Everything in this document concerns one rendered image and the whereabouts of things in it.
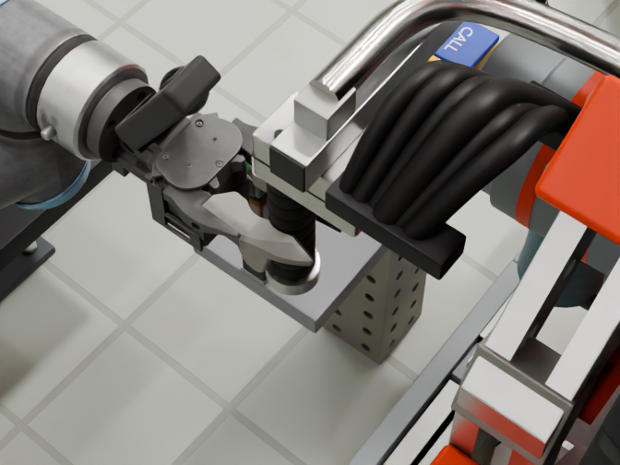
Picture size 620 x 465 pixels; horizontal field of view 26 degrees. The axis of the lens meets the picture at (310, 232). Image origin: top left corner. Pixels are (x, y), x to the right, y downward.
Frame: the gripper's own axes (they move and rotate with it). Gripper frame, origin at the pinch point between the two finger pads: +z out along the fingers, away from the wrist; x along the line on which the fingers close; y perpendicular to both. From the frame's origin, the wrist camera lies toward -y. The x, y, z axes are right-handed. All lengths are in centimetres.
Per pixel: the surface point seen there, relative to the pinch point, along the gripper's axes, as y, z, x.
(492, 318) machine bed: 75, -1, -41
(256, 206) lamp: 22.3, -14.6, -10.1
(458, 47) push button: 35, -15, -48
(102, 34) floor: 83, -82, -51
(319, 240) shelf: 38.0, -13.2, -18.6
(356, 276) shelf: 38.3, -7.5, -17.5
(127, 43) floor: 83, -77, -52
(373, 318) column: 71, -13, -30
